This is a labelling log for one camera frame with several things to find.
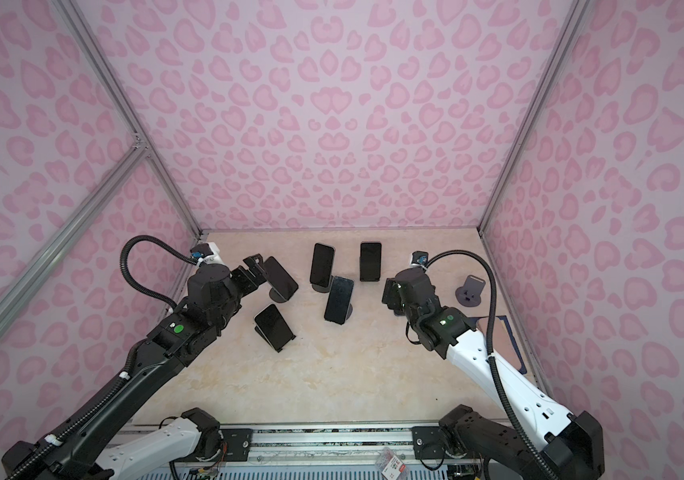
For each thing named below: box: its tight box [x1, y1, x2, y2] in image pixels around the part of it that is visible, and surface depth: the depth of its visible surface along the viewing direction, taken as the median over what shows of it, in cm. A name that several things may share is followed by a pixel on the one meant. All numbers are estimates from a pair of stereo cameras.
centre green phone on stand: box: [324, 276, 354, 325], surface depth 95 cm
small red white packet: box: [375, 447, 410, 480], surface depth 70 cm
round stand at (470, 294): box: [455, 275, 485, 307], surface depth 97 cm
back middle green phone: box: [310, 243, 335, 288], surface depth 98 cm
